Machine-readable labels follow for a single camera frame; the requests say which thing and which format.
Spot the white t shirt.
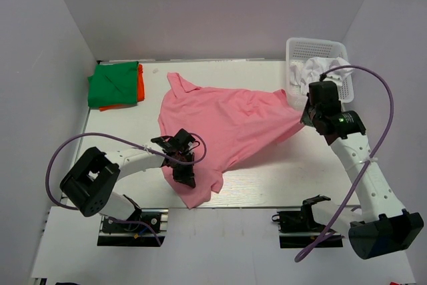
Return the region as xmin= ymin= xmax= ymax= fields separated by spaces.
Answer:
xmin=289 ymin=57 xmax=353 ymax=95

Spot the pink t shirt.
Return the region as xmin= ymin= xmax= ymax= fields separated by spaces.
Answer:
xmin=158 ymin=73 xmax=303 ymax=208

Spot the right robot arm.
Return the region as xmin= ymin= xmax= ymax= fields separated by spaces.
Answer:
xmin=301 ymin=81 xmax=424 ymax=260

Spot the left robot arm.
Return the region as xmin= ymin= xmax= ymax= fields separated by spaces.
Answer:
xmin=59 ymin=129 xmax=207 ymax=231

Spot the white plastic basket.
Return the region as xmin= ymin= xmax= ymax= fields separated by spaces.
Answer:
xmin=285 ymin=37 xmax=350 ymax=110

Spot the orange folded t shirt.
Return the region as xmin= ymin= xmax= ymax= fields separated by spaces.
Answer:
xmin=99 ymin=63 xmax=145 ymax=111

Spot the green folded t shirt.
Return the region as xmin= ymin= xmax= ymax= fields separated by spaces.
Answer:
xmin=87 ymin=61 xmax=139 ymax=108

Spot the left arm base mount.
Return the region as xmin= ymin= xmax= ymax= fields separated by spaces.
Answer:
xmin=97 ymin=209 xmax=169 ymax=248

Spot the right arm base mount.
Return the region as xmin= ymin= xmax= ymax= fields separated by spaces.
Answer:
xmin=272 ymin=195 xmax=331 ymax=249

